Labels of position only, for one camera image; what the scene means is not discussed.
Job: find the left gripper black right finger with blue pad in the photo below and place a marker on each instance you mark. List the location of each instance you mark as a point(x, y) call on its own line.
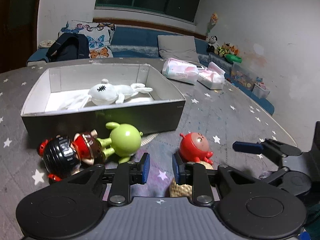
point(197, 176)

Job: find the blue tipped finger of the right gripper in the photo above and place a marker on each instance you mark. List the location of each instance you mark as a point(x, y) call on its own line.
point(248, 147)

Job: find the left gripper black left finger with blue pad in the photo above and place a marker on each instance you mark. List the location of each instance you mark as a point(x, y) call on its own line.
point(124, 176)

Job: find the beige peanut toy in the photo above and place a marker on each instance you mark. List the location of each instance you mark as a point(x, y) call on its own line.
point(186, 190)

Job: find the red round figurine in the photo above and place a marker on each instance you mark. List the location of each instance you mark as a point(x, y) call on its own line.
point(195, 147)

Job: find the green alien figurine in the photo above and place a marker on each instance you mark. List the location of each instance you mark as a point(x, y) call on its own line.
point(124, 141)

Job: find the black haired doll figurine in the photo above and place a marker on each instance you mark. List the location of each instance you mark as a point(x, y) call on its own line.
point(63, 156)

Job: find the grey star pattern tablecloth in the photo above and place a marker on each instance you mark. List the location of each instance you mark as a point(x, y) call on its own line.
point(222, 117)

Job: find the small clear container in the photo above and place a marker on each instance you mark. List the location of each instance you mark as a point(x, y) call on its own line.
point(260, 90)

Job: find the clear plastic storage bin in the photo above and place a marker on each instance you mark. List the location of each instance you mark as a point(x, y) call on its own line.
point(243, 75)

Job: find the open pink tissue pack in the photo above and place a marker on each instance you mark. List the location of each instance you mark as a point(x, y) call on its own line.
point(213, 77)

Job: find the white plush rabbit toy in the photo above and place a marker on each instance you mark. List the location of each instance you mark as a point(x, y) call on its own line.
point(105, 93)

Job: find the green toy object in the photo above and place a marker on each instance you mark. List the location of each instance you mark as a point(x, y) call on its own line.
point(233, 58)

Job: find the grey open storage box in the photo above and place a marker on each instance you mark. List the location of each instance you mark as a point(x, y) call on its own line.
point(74, 97)

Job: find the yellow orange plush toys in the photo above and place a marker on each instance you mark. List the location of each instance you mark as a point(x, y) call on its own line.
point(226, 48)

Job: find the panda plush toy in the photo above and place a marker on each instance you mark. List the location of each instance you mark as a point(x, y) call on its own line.
point(212, 44)

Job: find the grey cushion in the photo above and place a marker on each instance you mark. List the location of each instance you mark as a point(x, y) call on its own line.
point(178, 47)

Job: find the dark blue backpack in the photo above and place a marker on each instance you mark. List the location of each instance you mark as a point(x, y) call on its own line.
point(69, 47)

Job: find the butterfly print pillow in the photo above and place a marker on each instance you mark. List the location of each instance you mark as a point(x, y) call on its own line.
point(99, 35)

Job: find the flower bouquet on wall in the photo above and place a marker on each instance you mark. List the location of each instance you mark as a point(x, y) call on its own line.
point(212, 22)

